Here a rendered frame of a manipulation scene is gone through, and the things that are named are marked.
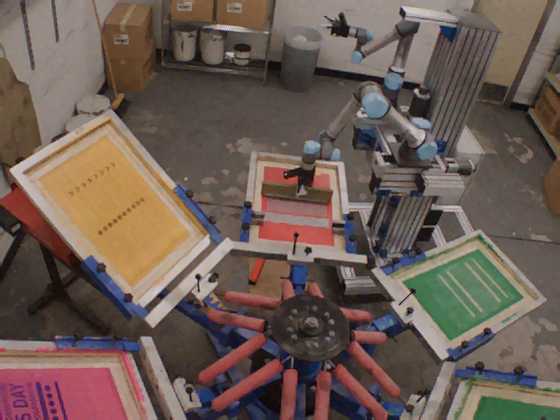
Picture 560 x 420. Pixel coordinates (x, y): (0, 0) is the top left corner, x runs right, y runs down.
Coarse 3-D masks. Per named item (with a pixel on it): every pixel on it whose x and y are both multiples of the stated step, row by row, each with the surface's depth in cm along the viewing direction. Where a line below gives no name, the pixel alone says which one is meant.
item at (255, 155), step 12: (252, 156) 300; (264, 156) 303; (276, 156) 304; (288, 156) 305; (252, 168) 292; (336, 168) 308; (252, 180) 284; (252, 192) 277; (252, 240) 250; (336, 252) 252
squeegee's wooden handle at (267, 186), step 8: (264, 184) 274; (272, 184) 275; (280, 184) 275; (288, 184) 276; (264, 192) 278; (272, 192) 278; (280, 192) 278; (288, 192) 278; (312, 192) 277; (320, 192) 277; (328, 192) 277; (328, 200) 281
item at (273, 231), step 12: (264, 168) 299; (276, 168) 301; (288, 180) 294; (264, 204) 276; (276, 204) 278; (288, 204) 279; (264, 228) 263; (276, 228) 264; (288, 228) 265; (276, 240) 258; (288, 240) 259
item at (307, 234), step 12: (324, 180) 299; (300, 204) 280; (312, 204) 282; (324, 204) 283; (312, 216) 275; (324, 216) 276; (300, 228) 266; (312, 228) 268; (324, 228) 269; (300, 240) 260; (312, 240) 261; (324, 240) 262
